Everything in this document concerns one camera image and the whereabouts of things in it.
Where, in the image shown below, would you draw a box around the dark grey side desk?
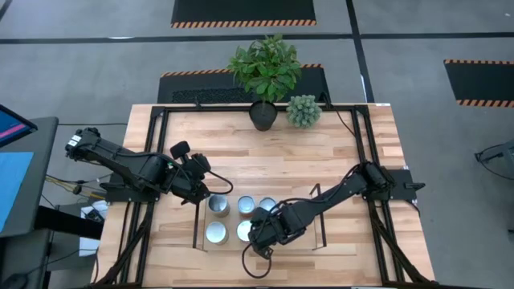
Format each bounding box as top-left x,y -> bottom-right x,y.
0,116 -> 104,289

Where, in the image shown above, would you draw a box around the white paper sheets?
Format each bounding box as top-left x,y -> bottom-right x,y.
79,200 -> 109,258

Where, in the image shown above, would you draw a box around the yellow beans can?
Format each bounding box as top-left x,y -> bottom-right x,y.
235,219 -> 254,244

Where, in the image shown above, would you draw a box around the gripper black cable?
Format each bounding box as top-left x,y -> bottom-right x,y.
191,154 -> 235,197
240,242 -> 274,280

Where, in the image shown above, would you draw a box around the teal and pink can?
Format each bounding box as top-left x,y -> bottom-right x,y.
258,196 -> 279,214

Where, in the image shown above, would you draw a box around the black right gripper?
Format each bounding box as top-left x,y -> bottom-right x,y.
247,202 -> 302,258

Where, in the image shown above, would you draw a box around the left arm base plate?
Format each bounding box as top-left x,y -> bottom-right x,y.
100,172 -> 161,204

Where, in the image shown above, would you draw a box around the tomatoes can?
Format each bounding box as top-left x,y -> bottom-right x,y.
207,193 -> 232,218

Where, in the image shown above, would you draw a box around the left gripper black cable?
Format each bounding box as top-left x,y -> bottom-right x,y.
191,154 -> 235,197

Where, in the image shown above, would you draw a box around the blue sheet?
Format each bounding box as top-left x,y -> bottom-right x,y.
0,151 -> 35,234

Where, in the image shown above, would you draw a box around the leafy plant in black pot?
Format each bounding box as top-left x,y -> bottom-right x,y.
226,32 -> 303,132

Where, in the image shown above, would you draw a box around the black hazard-striped floor mat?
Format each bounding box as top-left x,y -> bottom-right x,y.
170,0 -> 317,29
443,59 -> 514,108
156,63 -> 332,105

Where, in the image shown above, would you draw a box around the thin black floor cable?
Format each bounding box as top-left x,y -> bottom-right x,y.
57,121 -> 129,127

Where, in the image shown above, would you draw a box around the black sleeved cable bundle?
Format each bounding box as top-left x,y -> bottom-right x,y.
368,199 -> 427,284
96,200 -> 156,287

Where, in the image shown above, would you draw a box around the mixed fruit can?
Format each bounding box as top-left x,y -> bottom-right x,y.
236,195 -> 257,218

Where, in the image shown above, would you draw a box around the green pears can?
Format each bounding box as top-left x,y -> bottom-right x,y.
205,221 -> 230,246

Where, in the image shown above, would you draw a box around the succulent in white pot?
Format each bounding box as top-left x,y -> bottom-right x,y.
285,94 -> 323,129

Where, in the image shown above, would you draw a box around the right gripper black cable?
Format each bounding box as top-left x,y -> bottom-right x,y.
240,242 -> 274,280

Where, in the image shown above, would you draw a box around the computer monitor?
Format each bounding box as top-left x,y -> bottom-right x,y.
0,104 -> 39,149

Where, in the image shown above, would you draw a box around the wooden shelf with black legs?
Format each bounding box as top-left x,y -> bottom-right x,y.
191,183 -> 327,253

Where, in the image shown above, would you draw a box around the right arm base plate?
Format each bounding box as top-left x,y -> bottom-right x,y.
361,168 -> 426,201

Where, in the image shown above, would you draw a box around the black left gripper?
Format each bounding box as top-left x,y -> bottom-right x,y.
174,153 -> 212,206

